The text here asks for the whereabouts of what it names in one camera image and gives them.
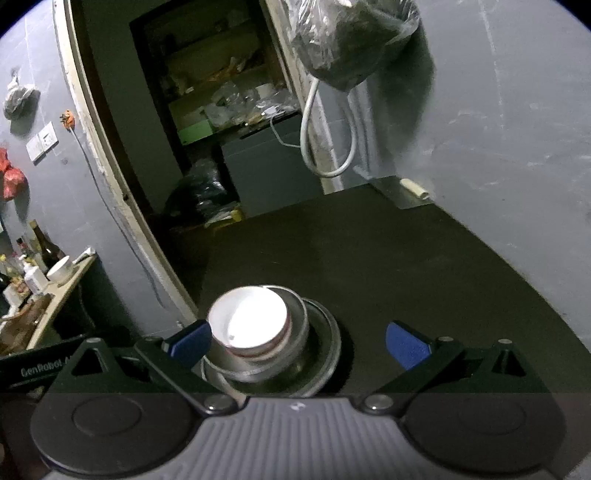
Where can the crumpled clear plastic bags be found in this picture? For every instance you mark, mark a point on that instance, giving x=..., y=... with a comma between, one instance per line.
x=226, y=104

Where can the white pump bottle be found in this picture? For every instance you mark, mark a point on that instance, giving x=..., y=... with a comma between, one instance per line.
x=34, y=279

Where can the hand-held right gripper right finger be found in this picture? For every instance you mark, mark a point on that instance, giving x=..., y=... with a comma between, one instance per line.
x=406, y=344

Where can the pale door frame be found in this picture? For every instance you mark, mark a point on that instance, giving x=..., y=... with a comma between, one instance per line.
x=121, y=194

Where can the kitchen cleaver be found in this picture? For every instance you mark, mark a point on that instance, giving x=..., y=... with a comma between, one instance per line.
x=397, y=191

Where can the green box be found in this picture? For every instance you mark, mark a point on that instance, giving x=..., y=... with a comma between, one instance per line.
x=196, y=133

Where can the black plastic bag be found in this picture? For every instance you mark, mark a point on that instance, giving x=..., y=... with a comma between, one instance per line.
x=203, y=189

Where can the dark glass bottle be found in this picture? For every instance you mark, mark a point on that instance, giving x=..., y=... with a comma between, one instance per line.
x=48, y=251

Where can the red plastic bag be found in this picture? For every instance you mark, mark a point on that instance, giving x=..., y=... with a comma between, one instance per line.
x=13, y=182

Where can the cluttered storage shelf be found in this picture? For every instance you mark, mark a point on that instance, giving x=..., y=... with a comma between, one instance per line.
x=194, y=60

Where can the grey hanging bag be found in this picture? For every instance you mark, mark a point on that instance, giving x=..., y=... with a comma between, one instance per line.
x=18, y=101

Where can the wooden shelf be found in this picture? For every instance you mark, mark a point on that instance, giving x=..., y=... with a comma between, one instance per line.
x=64, y=290

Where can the orange wall hook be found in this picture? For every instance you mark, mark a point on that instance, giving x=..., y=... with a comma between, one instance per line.
x=68, y=120

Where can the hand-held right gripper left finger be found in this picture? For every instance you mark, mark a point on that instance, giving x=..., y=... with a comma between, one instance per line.
x=191, y=344

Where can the steel bowl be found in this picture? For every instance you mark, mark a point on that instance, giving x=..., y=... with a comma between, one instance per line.
x=298, y=332

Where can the hanging clear plastic bag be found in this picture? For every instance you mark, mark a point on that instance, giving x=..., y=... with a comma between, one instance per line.
x=351, y=46

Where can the wide white ceramic bowl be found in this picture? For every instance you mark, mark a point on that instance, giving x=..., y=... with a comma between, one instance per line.
x=272, y=352

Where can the plain white bowl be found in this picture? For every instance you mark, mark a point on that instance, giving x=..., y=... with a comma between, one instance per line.
x=60, y=270

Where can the small white ceramic bowl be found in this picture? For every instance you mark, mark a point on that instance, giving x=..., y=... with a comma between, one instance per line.
x=249, y=323

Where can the dark grey cabinet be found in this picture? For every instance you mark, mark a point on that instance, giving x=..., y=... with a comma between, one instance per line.
x=272, y=175

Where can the white wall switch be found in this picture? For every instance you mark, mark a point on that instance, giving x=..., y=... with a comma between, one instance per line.
x=42, y=141

